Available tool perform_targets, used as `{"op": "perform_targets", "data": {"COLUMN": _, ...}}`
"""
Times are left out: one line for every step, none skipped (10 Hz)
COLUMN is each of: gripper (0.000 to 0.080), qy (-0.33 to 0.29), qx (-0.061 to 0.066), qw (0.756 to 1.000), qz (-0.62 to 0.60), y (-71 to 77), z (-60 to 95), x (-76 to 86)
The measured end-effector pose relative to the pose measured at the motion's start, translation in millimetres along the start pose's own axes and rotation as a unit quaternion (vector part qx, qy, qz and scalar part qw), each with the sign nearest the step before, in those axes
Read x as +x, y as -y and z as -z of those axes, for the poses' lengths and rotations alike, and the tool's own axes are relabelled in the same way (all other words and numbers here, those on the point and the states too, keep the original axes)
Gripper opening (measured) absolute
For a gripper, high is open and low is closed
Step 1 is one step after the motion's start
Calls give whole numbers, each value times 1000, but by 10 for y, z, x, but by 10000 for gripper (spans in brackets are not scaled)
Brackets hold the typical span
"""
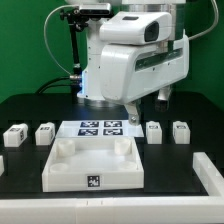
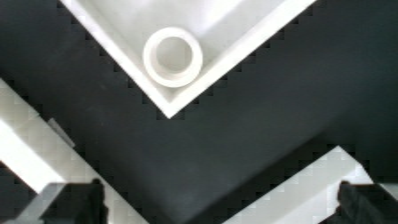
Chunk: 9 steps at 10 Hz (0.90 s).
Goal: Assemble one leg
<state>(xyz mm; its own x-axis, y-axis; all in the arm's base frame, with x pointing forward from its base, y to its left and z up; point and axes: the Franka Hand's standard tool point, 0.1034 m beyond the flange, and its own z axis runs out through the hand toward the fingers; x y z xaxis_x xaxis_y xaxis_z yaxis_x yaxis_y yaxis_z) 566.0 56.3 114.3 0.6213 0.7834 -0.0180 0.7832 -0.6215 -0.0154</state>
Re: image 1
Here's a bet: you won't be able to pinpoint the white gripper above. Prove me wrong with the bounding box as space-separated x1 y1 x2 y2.
100 35 189 126

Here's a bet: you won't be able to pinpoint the white square tabletop tray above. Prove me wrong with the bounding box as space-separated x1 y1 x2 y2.
42 136 144 192

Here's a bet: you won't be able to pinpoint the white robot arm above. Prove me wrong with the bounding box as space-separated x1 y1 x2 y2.
65 0 189 125

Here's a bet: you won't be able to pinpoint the white marker sheet plate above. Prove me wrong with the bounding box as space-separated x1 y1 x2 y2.
56 120 144 138

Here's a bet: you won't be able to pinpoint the white part at left edge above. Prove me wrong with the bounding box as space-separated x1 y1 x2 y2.
0 155 4 176

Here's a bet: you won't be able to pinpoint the black base cables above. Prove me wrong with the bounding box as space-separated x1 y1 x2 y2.
35 75 83 94

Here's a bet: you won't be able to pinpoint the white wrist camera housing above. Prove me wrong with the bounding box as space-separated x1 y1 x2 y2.
100 12 172 45

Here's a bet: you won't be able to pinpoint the white L-shaped fence wall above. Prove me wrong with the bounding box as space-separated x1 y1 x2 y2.
0 152 224 224

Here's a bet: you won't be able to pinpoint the black camera on stand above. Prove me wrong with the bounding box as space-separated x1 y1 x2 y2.
79 3 111 18

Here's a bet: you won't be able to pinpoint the grey camera cable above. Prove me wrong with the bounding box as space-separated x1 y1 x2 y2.
43 4 81 77

